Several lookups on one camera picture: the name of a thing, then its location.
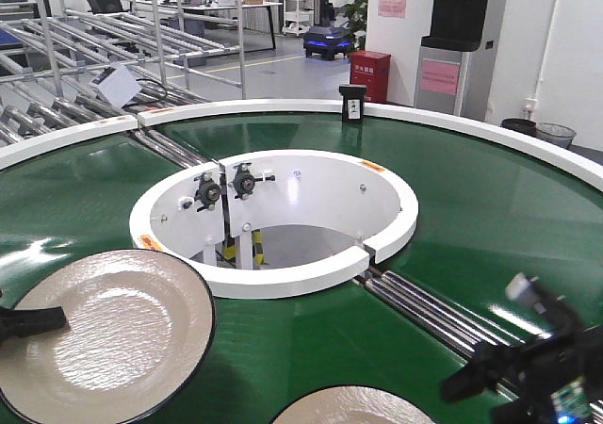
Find white outer conveyor rim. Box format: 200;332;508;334
1;99;602;190

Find beige plate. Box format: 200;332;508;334
1;249;216;423
272;385;433;424

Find blue-lit mobile robot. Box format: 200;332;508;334
303;25;351;60

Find red fire extinguisher box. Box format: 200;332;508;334
349;50;391;104

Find mesh waste bin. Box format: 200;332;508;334
536;122;577;149

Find steel roller rack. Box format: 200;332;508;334
0;0;248;148

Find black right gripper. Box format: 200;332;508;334
439;273;602;423

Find green potted plant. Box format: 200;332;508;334
343;0;368;53

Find white shelf cart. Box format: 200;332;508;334
282;0;314;37

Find white inner conveyor ring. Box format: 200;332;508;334
129;148;419;301

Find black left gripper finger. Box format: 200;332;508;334
1;306;68;343

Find black waste bin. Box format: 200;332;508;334
500;118;537;137

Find black number sign holder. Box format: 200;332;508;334
338;84;367;124

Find white box on rollers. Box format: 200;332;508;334
90;63;142;108

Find steel conveyor rollers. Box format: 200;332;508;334
355;267;602;423

